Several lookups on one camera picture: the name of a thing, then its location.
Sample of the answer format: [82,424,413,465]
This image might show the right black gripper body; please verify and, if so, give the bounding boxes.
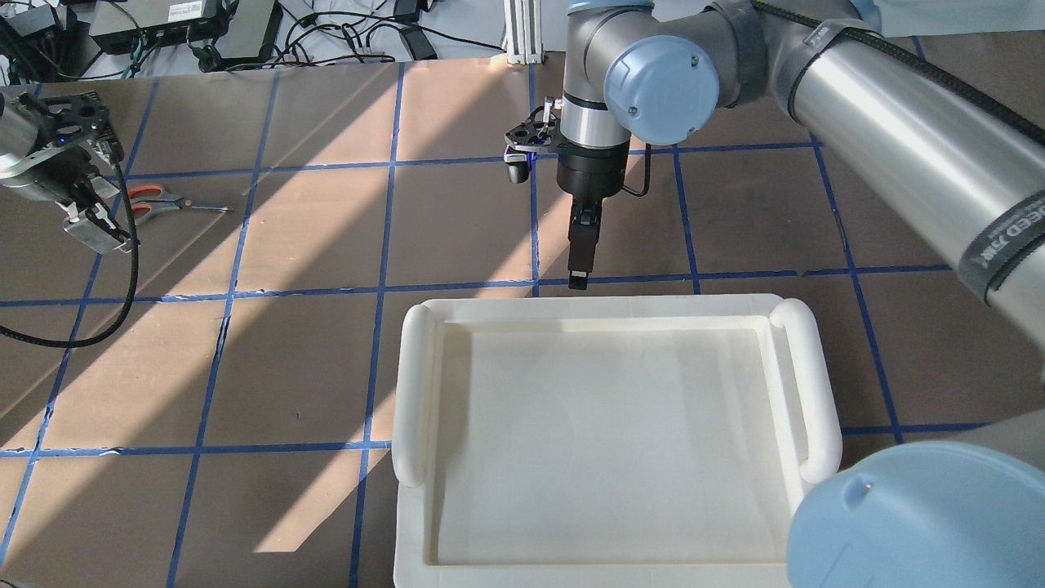
[558,145,629,202]

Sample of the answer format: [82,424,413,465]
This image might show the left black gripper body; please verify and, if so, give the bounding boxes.
[45,146,119,215]

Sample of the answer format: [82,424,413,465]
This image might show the grey orange scissors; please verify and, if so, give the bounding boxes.
[127,184,233,227]

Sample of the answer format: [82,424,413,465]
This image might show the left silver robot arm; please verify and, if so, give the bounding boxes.
[1,91,131,254]

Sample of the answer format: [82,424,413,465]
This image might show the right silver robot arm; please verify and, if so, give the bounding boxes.
[559,1,1043,587]

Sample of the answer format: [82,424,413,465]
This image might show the white plastic tray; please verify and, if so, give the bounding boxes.
[391,293,841,587]

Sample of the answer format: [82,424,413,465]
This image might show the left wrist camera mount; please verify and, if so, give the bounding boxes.
[1,91,126,170]

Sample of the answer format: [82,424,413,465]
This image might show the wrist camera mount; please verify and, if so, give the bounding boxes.
[503,96,563,184]
[1,91,126,170]

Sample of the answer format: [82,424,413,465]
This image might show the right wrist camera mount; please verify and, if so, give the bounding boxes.
[503,96,563,184]

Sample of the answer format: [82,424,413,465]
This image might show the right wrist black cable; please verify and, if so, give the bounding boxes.
[620,145,652,199]

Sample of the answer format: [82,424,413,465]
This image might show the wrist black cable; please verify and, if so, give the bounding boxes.
[620,145,652,199]
[0,159,140,350]

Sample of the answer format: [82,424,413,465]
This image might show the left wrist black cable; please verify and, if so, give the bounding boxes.
[0,159,140,350]

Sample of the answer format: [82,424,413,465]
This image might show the aluminium frame post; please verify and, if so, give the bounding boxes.
[503,0,545,65]

